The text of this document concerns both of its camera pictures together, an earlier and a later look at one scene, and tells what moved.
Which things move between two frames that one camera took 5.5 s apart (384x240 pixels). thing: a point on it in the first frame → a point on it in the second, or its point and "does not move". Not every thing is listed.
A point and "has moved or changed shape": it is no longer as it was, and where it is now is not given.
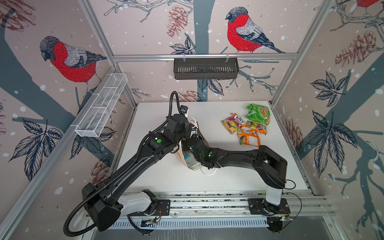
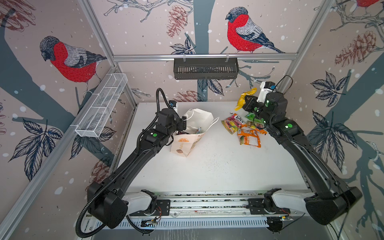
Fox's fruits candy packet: x=233 y=123 does not move
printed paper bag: x=195 y=131 has moved or changed shape
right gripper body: x=188 y=146 → x=254 y=108
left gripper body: x=187 y=131 → x=179 y=124
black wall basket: x=206 y=68 does not move
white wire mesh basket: x=92 y=123 does not move
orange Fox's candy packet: x=249 y=137 does not move
